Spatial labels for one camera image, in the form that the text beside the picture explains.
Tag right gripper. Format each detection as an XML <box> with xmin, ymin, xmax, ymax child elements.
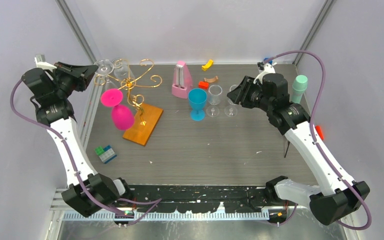
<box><xmin>226</xmin><ymin>75</ymin><xmax>273</xmax><ymax>113</ymax></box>

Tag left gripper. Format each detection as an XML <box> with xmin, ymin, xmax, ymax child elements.
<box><xmin>52</xmin><ymin>62</ymin><xmax>98</xmax><ymax>98</ymax></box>

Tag clear wine glass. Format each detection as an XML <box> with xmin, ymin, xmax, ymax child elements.
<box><xmin>93</xmin><ymin>59</ymin><xmax>117</xmax><ymax>91</ymax></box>
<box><xmin>206</xmin><ymin>84</ymin><xmax>223</xmax><ymax>118</ymax></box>
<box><xmin>112</xmin><ymin>58</ymin><xmax>135</xmax><ymax>81</ymax></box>
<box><xmin>224</xmin><ymin>98</ymin><xmax>238</xmax><ymax>117</ymax></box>

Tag blue plastic wine glass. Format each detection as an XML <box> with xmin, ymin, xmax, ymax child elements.
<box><xmin>188</xmin><ymin>88</ymin><xmax>207</xmax><ymax>122</ymax></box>

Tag pink plastic wine glass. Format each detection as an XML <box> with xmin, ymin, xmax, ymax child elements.
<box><xmin>100</xmin><ymin>88</ymin><xmax>135</xmax><ymax>131</ymax></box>

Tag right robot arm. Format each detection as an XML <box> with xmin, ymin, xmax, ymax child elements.
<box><xmin>227</xmin><ymin>73</ymin><xmax>370</xmax><ymax>226</ymax></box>

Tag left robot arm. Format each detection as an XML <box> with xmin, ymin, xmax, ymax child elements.
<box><xmin>20</xmin><ymin>58</ymin><xmax>134</xmax><ymax>218</ymax></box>

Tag orange wooden rack base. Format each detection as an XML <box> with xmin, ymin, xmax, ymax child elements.
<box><xmin>122</xmin><ymin>103</ymin><xmax>164</xmax><ymax>146</ymax></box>

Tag tan arch block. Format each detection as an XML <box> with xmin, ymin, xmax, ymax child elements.
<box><xmin>203</xmin><ymin>76</ymin><xmax>219</xmax><ymax>83</ymax></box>

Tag yellow curved block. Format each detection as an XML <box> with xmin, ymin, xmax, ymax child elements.
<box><xmin>201</xmin><ymin>59</ymin><xmax>214</xmax><ymax>72</ymax></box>

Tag pink metronome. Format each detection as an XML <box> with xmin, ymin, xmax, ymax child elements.
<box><xmin>171</xmin><ymin>61</ymin><xmax>193</xmax><ymax>99</ymax></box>

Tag mint green microphone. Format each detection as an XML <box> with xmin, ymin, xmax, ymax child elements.
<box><xmin>290</xmin><ymin>75</ymin><xmax>308</xmax><ymax>104</ymax></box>

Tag green blue toy bricks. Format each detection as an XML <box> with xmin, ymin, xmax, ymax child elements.
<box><xmin>94</xmin><ymin>145</ymin><xmax>117</xmax><ymax>164</ymax></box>

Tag gold wire glass rack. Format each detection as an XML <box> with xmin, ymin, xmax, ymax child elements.
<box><xmin>111</xmin><ymin>58</ymin><xmax>163</xmax><ymax>111</ymax></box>

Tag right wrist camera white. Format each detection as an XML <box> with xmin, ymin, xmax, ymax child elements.
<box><xmin>253</xmin><ymin>60</ymin><xmax>276</xmax><ymax>84</ymax></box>

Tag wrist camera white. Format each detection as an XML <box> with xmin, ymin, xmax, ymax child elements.
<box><xmin>34</xmin><ymin>54</ymin><xmax>57</xmax><ymax>71</ymax></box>
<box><xmin>253</xmin><ymin>60</ymin><xmax>276</xmax><ymax>84</ymax></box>

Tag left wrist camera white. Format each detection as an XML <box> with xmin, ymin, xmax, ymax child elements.
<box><xmin>34</xmin><ymin>54</ymin><xmax>57</xmax><ymax>71</ymax></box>

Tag orange red block by wall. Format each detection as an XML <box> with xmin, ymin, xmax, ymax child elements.
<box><xmin>315</xmin><ymin>125</ymin><xmax>324</xmax><ymax>140</ymax></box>

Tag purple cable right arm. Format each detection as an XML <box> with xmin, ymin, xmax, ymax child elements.
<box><xmin>263</xmin><ymin>50</ymin><xmax>373</xmax><ymax>231</ymax></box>

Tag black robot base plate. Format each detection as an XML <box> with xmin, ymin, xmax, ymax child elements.
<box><xmin>100</xmin><ymin>183</ymin><xmax>300</xmax><ymax>220</ymax></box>

